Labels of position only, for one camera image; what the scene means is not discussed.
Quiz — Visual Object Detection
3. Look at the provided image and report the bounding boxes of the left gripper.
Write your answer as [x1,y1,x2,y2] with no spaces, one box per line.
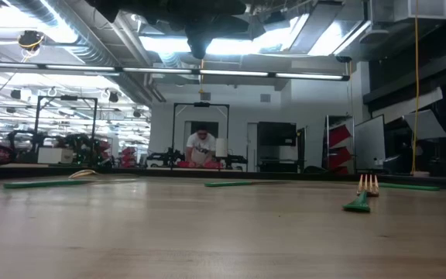
[184,14,252,60]

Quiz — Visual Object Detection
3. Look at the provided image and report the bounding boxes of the gold knife green handle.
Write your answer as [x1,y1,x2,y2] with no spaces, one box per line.
[377,182,441,192]
[203,179,288,188]
[2,168,100,190]

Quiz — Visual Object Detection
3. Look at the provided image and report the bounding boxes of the gold fork green handle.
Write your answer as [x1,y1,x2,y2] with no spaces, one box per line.
[341,174,380,214]

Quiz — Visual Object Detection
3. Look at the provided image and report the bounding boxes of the bright ceiling light panel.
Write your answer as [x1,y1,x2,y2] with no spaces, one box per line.
[139,35,297,56]

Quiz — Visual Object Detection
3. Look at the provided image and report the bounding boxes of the long tube light bar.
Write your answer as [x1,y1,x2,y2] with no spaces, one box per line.
[0,60,351,82]

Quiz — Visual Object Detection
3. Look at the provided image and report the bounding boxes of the white paper roll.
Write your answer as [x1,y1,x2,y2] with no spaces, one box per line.
[215,137,229,158]

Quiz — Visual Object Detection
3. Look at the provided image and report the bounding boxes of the person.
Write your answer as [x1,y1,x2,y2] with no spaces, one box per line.
[184,126,218,168]

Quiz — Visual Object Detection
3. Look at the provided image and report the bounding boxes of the black monitor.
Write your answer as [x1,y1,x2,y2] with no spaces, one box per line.
[256,121,298,147]

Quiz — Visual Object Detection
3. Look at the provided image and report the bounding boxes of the white door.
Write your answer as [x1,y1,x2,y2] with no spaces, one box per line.
[245,122,259,172]

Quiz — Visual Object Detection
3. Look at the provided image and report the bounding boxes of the red tray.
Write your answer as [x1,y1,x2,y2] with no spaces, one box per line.
[176,160,224,169]

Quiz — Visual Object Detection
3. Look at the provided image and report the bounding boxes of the red stacked bins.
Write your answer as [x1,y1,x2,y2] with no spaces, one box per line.
[120,146,138,168]

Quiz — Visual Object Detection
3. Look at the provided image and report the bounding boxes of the black monitor cart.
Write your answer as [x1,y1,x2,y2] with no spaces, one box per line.
[256,127,307,174]

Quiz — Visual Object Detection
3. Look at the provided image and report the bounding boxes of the white rack red bins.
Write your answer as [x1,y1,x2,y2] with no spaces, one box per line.
[324,114,355,175]

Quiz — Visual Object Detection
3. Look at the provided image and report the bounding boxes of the white cardboard box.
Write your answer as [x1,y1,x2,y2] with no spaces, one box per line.
[36,146,75,165]

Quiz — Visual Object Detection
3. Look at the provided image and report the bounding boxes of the grey whiteboard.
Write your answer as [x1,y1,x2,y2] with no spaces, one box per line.
[353,114,386,172]

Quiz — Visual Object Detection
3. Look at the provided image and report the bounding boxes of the white slanted beam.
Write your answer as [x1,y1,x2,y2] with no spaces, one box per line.
[372,86,444,125]

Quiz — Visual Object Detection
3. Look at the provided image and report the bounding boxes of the grey tilted panel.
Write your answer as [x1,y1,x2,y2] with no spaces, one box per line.
[402,108,446,141]

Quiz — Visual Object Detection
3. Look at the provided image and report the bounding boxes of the black frame robot station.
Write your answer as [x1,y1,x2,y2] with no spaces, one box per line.
[171,102,231,168]
[33,95,99,167]

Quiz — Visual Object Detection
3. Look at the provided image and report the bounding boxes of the silver ribbed air duct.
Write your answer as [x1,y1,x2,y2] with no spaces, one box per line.
[13,0,153,108]

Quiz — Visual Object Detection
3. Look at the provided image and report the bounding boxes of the black aluminium table frame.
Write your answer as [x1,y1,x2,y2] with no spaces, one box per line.
[0,165,446,191]

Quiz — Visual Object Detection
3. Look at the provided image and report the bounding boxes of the black reel yellow cord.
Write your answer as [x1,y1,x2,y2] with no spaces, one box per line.
[16,29,46,53]

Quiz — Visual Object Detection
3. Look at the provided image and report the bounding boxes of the yellow hanging cord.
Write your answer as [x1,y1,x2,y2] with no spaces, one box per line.
[410,0,421,176]

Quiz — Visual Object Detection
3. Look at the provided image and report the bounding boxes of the white ceiling duct box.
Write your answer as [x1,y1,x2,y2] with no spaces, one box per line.
[369,0,446,22]

